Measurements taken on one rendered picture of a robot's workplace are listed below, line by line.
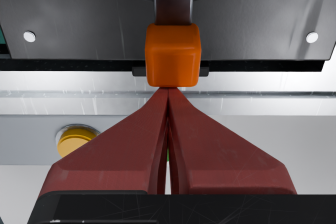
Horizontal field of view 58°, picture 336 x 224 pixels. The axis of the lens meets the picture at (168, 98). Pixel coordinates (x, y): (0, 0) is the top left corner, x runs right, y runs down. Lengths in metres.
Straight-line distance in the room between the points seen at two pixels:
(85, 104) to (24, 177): 0.29
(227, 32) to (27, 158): 0.23
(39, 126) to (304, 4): 0.24
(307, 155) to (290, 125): 0.07
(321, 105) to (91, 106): 0.20
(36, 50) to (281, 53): 0.18
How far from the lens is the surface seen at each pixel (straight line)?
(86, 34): 0.23
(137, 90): 0.26
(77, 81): 0.26
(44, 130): 0.31
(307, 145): 0.48
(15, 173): 0.54
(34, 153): 0.33
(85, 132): 0.29
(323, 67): 0.27
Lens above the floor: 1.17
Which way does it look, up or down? 54 degrees down
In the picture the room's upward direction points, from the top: 180 degrees counter-clockwise
